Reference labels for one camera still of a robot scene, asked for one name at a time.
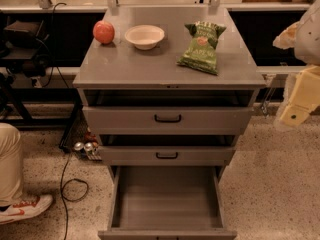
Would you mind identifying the grey bottom drawer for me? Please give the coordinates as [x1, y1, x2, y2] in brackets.
[98, 166, 237, 240]

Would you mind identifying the grey drawer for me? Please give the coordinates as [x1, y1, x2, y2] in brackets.
[83, 90, 252, 135]
[99, 135, 235, 166]
[98, 166, 237, 240]

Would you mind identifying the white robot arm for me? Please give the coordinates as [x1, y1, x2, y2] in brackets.
[273, 0, 320, 127]

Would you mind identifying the grey middle drawer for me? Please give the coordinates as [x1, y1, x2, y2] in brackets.
[99, 135, 235, 166]

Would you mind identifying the grey top drawer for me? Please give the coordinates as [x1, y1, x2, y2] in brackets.
[83, 90, 252, 135]

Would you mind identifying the green chip bag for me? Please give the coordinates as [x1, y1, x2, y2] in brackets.
[177, 21, 226, 75]

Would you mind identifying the white bowl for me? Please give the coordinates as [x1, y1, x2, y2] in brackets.
[125, 25, 165, 50]

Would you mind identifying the red apple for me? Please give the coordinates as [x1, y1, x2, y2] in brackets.
[93, 20, 115, 44]

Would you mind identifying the silver can right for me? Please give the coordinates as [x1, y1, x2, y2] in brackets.
[84, 142, 93, 152]

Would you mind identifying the silver can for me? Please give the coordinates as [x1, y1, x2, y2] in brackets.
[74, 142, 84, 151]
[84, 142, 93, 152]

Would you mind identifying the silver can left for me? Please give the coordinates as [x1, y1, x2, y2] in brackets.
[74, 142, 84, 151]

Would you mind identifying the black equipment on left shelf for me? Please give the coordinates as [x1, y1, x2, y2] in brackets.
[1, 17, 50, 78]

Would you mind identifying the person's beige trouser leg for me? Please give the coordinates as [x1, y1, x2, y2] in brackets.
[0, 123, 23, 207]

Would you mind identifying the white red sneaker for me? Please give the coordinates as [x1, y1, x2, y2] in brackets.
[0, 194, 53, 224]

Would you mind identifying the black wire basket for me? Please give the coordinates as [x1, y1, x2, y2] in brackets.
[60, 111, 101, 161]

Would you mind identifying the black floor cable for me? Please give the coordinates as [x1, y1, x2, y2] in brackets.
[59, 150, 90, 240]

